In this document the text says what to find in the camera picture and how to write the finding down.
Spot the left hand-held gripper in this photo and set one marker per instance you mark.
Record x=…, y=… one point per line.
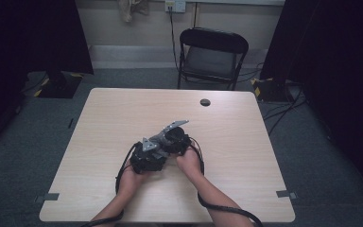
x=146, y=160

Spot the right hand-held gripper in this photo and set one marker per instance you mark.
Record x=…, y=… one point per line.
x=179, y=138

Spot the person's left hand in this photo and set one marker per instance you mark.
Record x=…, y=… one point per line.
x=129, y=183

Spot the person's right hand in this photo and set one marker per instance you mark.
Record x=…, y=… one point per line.
x=192, y=164

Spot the round black table grommet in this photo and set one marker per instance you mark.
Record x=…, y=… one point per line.
x=205, y=102

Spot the black folding chair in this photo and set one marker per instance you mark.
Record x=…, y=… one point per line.
x=212, y=61

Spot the small black floor object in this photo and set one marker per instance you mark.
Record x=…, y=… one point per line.
x=71, y=123

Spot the black stand base yellow tape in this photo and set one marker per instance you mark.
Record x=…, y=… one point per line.
x=269, y=90
x=60, y=86

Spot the grey tape strip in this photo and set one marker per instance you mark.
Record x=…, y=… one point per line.
x=47, y=197
x=285, y=194

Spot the beige hanging cloth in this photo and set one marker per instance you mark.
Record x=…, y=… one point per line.
x=129, y=8

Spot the black curtain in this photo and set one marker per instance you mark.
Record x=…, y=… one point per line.
x=28, y=47
x=334, y=63

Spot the grey wall skirting duct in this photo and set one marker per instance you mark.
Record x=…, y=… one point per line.
x=132, y=56

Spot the thin vertical wall conduit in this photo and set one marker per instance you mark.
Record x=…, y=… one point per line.
x=196, y=14

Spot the white wall socket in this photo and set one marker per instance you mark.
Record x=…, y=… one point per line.
x=175, y=5

